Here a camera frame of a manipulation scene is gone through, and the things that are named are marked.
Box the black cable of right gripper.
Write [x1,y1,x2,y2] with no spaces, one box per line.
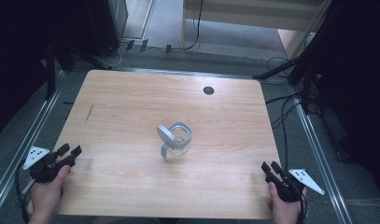
[296,186,309,224]

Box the clear glass jug grey lid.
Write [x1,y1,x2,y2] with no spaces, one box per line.
[156,121,194,161]

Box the black tripod stand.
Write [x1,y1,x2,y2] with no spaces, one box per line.
[44,36,112,101]
[252,46,322,115]

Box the black hanging cable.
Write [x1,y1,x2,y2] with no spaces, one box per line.
[173,0,204,52]

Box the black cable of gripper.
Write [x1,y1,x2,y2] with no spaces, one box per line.
[14,160,35,224]
[296,186,309,224]

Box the black floor cable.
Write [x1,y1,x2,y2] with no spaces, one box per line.
[265,56,322,175]

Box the person's right hand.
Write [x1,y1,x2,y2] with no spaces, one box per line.
[266,181,308,224]

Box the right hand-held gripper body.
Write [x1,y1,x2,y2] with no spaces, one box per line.
[265,168,326,203]

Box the dark cabinet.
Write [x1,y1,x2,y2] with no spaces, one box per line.
[84,0,130,57]

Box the person's left hand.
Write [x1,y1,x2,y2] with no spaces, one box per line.
[28,157,72,224]

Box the aluminium floor rail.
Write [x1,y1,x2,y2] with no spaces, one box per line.
[0,69,67,213]
[291,88,354,224]

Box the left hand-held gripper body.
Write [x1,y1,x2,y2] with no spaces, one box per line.
[21,146,77,184]

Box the white floor cable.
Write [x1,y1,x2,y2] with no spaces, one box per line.
[98,42,130,70]

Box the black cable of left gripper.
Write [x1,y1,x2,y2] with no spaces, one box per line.
[14,160,35,224]

